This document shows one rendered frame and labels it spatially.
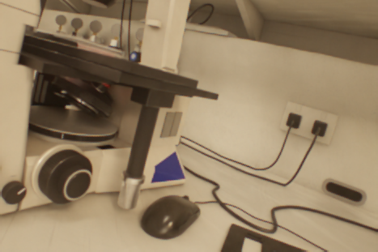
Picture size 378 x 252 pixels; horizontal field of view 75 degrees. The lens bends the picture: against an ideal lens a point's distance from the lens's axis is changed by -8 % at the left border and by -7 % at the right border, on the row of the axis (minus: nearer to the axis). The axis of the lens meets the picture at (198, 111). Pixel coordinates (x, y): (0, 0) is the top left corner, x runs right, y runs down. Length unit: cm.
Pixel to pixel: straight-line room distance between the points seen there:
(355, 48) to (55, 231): 91
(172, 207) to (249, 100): 55
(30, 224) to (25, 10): 23
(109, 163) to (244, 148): 53
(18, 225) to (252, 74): 72
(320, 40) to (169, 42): 58
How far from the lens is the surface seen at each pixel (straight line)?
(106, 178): 43
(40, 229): 35
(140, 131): 35
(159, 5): 57
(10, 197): 34
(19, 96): 31
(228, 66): 89
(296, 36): 99
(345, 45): 97
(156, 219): 37
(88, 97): 42
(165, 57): 56
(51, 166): 33
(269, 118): 83
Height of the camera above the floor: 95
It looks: 6 degrees down
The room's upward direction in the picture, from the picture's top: 16 degrees clockwise
